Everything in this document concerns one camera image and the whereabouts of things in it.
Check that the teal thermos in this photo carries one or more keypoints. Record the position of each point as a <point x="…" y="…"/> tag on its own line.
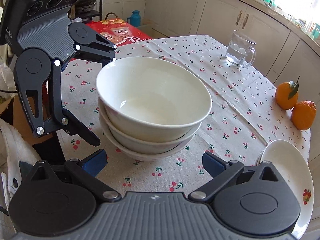
<point x="135" y="19"/>

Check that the white deep plate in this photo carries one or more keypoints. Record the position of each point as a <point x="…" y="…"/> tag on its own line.
<point x="294" y="169"/>

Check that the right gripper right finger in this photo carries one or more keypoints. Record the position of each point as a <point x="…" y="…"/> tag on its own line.
<point x="224" y="174"/>

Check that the red cardboard box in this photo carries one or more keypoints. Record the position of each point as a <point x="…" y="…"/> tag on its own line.
<point x="117" y="31"/>

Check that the orange with leaf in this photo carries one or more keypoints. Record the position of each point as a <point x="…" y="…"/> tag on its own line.
<point x="286" y="95"/>

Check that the bumpy orange without leaf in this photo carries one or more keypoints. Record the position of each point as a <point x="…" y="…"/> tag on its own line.
<point x="303" y="115"/>

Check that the large white fruit-print plate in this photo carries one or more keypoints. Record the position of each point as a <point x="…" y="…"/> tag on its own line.
<point x="259" y="157"/>

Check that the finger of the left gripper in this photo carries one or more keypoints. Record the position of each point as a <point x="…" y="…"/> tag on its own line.
<point x="90" y="45"/>
<point x="38" y="81"/>

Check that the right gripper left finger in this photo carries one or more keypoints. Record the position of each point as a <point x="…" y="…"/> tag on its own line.
<point x="85" y="171"/>

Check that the glass mug with water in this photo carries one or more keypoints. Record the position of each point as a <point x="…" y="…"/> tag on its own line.
<point x="241" y="50"/>

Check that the white ceramic bowl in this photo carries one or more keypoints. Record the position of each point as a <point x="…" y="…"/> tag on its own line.
<point x="140" y="146"/>
<point x="152" y="99"/>

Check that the white bowl pink flowers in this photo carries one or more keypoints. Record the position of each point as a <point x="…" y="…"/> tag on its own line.
<point x="142" y="157"/>

